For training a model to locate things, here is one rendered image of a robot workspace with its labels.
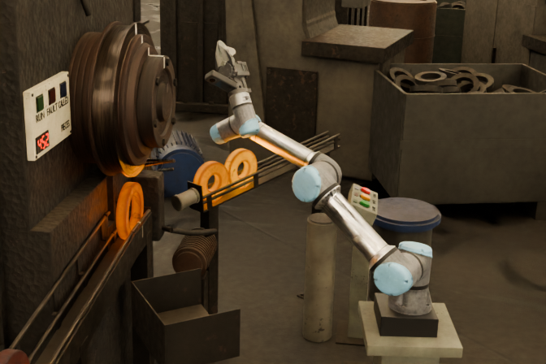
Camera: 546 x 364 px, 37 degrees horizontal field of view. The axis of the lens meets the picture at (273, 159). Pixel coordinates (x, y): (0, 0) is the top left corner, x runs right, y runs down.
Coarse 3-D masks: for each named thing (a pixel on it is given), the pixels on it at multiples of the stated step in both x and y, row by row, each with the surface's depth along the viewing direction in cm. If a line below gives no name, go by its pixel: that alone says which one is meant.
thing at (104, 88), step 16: (112, 32) 239; (128, 32) 238; (144, 32) 254; (112, 48) 234; (112, 64) 231; (96, 80) 230; (112, 80) 229; (96, 96) 230; (112, 96) 228; (96, 112) 231; (112, 112) 229; (96, 128) 232; (112, 128) 230; (96, 144) 235; (112, 144) 233; (112, 160) 239; (128, 176) 249
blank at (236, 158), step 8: (232, 152) 312; (240, 152) 311; (248, 152) 314; (232, 160) 309; (240, 160) 312; (248, 160) 315; (256, 160) 319; (232, 168) 310; (248, 168) 317; (256, 168) 320; (232, 176) 311; (240, 176) 317; (248, 184) 319
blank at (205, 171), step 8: (200, 168) 300; (208, 168) 300; (216, 168) 303; (224, 168) 307; (200, 176) 299; (208, 176) 301; (216, 176) 307; (224, 176) 308; (200, 184) 299; (216, 184) 308; (224, 184) 309; (208, 192) 303; (216, 200) 307
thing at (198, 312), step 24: (144, 288) 225; (168, 288) 228; (192, 288) 232; (144, 312) 215; (168, 312) 230; (192, 312) 231; (144, 336) 217; (168, 336) 202; (192, 336) 205; (216, 336) 209; (168, 360) 204; (192, 360) 207; (216, 360) 211
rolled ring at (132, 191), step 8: (128, 184) 259; (136, 184) 263; (120, 192) 257; (128, 192) 256; (136, 192) 264; (120, 200) 255; (128, 200) 256; (136, 200) 268; (120, 208) 254; (128, 208) 256; (136, 208) 269; (120, 216) 254; (136, 216) 269; (120, 224) 255; (128, 224) 257; (120, 232) 257; (128, 232) 258
